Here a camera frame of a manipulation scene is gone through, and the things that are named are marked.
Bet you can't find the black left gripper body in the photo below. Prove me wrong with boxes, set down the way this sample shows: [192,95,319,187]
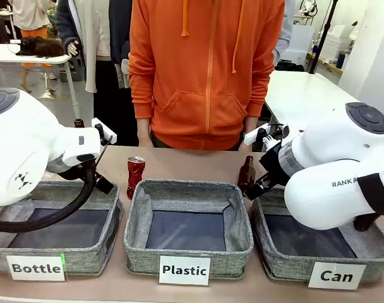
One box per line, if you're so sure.
[93,172,115,195]

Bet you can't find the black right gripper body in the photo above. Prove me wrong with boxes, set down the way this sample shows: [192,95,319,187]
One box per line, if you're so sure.
[259,142,291,187]

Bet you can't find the crushed red drink can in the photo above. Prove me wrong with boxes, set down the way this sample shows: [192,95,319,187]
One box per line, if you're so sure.
[126,155,147,200]

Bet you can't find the person right forearm orange sleeve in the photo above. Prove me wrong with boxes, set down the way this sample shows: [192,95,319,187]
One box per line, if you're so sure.
[128,52,153,121]

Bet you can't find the person left forearm orange sleeve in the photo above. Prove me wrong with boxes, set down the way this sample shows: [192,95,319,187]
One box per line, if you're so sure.
[246,52,275,120]

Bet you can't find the grey fabric basket bottle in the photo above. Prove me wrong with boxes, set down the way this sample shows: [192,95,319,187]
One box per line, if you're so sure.
[0,179,124,275]

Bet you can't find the grey fabric basket can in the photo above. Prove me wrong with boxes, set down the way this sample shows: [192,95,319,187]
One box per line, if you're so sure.
[250,186,384,283]

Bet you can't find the grey fabric basket plastic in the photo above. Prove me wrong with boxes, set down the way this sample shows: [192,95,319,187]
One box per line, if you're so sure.
[123,179,255,280]

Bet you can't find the white Can label sign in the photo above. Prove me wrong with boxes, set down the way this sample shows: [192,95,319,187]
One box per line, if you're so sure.
[308,261,367,291]

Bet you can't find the person right hand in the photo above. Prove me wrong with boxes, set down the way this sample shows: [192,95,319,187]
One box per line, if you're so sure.
[137,118,153,148]

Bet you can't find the navy bystander right hand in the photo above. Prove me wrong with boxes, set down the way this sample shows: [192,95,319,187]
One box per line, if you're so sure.
[67,39,81,58]

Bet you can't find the large white background table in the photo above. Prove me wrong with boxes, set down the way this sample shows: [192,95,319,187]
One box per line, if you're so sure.
[263,69,384,128]

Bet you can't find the black bag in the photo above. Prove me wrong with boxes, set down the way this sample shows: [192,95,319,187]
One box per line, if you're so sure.
[275,59,306,72]

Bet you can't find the white Plastic label sign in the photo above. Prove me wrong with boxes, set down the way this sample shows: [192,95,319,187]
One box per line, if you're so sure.
[159,255,211,287]

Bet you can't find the white Bottle label sign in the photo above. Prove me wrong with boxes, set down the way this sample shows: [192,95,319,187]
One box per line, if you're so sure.
[6,254,68,282]

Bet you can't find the person in orange hoodie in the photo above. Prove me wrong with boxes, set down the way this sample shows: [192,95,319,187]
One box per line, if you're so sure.
[128,0,286,152]

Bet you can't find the bystander in grey long sleeve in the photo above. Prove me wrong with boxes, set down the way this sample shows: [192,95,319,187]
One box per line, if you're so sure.
[272,0,294,66]

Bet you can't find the black tripod stand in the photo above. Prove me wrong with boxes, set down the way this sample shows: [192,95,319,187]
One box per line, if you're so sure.
[308,0,340,74]

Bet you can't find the stack of white storage boxes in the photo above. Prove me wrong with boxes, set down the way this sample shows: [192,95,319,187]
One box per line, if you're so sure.
[323,25,359,64]

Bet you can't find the person in beige coat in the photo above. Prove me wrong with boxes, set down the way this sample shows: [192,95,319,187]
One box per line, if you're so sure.
[55,0,139,146]

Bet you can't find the black furry object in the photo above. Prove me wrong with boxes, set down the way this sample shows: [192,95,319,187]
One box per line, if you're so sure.
[15,36,65,59]

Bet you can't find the small white background table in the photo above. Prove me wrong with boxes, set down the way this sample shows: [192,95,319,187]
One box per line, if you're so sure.
[0,43,80,118]

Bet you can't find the distant person orange shorts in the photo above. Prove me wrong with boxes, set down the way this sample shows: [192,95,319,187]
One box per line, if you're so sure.
[13,0,59,93]

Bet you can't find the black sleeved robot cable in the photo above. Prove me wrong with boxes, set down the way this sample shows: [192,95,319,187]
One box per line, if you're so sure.
[0,154,98,234]

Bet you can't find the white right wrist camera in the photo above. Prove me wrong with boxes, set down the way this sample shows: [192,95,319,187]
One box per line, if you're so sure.
[244,124,272,146]

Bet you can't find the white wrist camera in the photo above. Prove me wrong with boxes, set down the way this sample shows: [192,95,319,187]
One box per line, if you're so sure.
[244,124,272,146]
[90,117,117,143]

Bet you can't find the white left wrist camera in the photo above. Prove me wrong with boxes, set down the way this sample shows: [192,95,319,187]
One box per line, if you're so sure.
[90,117,117,143]

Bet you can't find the black strap on arm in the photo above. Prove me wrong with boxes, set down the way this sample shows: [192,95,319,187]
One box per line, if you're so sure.
[357,172,384,215]

